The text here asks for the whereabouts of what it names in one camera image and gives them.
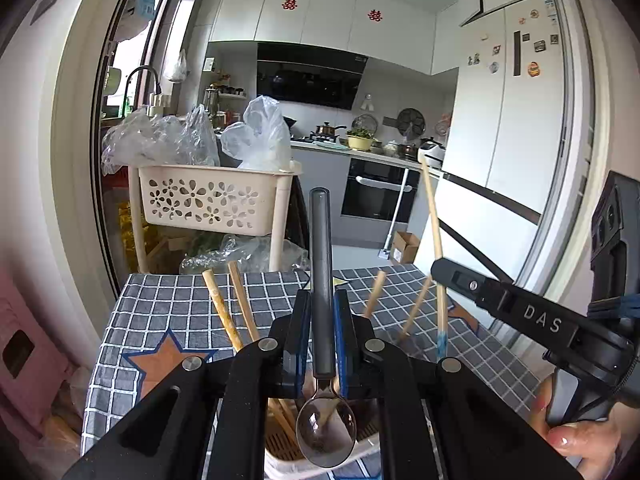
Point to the beige plastic basket trolley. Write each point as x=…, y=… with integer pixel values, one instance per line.
x=200, y=200

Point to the person's right hand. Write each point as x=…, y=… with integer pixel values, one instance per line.
x=585, y=445

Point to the curved kitchen faucet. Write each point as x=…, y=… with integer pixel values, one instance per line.
x=145, y=72

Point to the pink plastic stool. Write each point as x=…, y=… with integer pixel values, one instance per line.
x=30, y=360

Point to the yellow bowl with greens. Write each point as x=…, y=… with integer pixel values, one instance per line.
x=361, y=142

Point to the black range hood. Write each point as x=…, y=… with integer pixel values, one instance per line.
x=310, y=77

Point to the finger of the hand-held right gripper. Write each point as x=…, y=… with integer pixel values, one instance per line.
x=500, y=300

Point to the white mop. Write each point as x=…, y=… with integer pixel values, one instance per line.
x=395, y=210

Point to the white hanging plastic bag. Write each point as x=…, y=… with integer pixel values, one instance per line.
x=176, y=67

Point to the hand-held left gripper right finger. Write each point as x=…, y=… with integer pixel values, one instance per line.
x=341, y=345

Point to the steel cooking pot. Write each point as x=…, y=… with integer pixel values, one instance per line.
x=327, y=130

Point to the white upper cabinets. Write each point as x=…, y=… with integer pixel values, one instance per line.
x=325, y=25

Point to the beige plastic utensil holder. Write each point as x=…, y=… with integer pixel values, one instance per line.
x=277, y=466

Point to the white rice cooker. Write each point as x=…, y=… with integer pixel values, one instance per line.
x=431, y=152

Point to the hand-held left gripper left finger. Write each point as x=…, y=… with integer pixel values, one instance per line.
x=300, y=345

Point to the blue wooden chopstick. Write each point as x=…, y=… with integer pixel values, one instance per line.
x=436, y=240

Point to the grey light switch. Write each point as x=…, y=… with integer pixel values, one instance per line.
x=47, y=2

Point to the white refrigerator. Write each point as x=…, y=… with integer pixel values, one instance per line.
x=505, y=135

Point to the round wall rack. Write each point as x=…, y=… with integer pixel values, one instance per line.
x=411, y=121

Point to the yellow oil bottles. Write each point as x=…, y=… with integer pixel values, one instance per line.
x=130, y=230

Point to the black built-in oven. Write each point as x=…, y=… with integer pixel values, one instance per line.
x=380, y=195

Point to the clear plastic bag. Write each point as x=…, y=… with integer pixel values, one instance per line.
x=240, y=255
x=155, y=142
x=260, y=135

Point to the grey checked star tablecloth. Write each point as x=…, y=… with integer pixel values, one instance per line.
x=165, y=305

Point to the cardboard box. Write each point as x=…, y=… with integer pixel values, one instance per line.
x=405, y=247

